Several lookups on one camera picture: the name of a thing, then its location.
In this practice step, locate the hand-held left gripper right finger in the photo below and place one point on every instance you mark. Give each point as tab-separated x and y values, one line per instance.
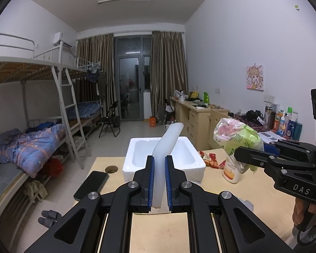
168	184

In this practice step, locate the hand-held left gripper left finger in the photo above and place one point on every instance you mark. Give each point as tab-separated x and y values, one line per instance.
152	184

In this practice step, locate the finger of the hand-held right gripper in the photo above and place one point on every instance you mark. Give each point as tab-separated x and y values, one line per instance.
292	147
252	156

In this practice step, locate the white foam sheet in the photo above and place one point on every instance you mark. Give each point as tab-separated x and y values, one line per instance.
160	168

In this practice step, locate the clear bag of candies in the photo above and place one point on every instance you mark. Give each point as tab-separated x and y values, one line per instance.
239	137

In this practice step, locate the white foam box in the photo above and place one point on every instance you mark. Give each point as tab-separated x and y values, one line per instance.
137	150

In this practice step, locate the person's right hand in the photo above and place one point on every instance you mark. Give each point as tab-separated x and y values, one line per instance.
299	213

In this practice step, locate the teal bottle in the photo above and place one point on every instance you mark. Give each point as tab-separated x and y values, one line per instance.
298	131

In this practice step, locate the dark blue bottle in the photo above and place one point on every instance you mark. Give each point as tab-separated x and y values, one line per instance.
290	130

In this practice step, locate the printed paper sheets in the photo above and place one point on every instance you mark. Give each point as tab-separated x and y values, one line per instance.
270	135

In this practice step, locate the orange pack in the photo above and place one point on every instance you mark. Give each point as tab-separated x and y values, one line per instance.
280	123

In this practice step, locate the white pump lotion bottle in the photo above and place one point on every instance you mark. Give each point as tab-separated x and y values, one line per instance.
231	174

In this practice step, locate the desk with patterned cloth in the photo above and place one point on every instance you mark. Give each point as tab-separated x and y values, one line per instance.
255	129

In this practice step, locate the green capped white bottle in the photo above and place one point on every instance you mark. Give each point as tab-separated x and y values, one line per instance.
289	114

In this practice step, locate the dark thermos flask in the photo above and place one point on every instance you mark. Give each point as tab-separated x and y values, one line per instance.
268	117

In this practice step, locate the red patterned snack packet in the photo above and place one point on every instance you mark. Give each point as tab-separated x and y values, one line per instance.
212	160

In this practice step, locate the black headphones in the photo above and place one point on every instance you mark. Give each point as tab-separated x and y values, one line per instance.
252	114

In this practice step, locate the small red snack packet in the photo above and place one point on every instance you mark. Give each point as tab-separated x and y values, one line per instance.
202	156

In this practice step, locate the black smartphone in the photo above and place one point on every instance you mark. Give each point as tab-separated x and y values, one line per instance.
90	185

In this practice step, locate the orange bucket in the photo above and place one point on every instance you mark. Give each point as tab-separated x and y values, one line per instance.
153	122

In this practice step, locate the light wooden drawer desk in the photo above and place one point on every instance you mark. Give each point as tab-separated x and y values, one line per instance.
189	121

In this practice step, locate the green spray bottle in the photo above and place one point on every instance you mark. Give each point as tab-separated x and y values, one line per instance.
206	98

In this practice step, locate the black folding chair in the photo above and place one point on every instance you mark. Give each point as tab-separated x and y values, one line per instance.
110	121

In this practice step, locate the white cabinet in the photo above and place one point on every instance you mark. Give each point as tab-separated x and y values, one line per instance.
146	105

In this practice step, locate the yellow box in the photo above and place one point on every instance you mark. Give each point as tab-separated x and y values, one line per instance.
194	95

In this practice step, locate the white kettle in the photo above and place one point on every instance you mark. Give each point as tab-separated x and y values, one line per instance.
180	96

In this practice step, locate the white metal bunk bed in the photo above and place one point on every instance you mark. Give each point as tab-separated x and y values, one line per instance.
15	68
90	116

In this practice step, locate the blue plaid mattress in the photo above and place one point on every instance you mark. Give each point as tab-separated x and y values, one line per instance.
88	110

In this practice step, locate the red cloth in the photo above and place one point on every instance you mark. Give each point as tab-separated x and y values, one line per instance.
54	167

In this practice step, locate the glass balcony door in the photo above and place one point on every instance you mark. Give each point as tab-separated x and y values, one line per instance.
129	84

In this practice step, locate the dark slipper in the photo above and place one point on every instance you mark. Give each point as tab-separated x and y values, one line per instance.
46	222
52	214

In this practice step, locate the white metal bed ladder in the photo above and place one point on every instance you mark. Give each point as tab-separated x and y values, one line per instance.
68	110

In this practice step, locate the brown curtain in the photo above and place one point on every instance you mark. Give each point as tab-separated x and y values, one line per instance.
100	55
168	71

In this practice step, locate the beige cloth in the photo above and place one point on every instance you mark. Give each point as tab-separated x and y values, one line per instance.
35	191

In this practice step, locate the hanging dark clothes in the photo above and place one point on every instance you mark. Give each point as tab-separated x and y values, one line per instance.
93	77

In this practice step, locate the blue orange patterned blanket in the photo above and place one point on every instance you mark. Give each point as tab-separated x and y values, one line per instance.
34	147

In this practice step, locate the white air conditioner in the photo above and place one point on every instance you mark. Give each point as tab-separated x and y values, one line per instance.
60	40

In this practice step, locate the ceiling tube light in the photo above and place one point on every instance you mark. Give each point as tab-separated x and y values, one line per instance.
124	0

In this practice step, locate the white double wall socket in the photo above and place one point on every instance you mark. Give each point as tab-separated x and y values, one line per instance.
269	98

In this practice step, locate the pink cartoon wall poster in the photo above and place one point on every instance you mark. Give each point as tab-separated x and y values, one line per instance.
255	77

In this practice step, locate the green wall hook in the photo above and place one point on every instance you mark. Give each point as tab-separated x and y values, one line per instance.
296	7

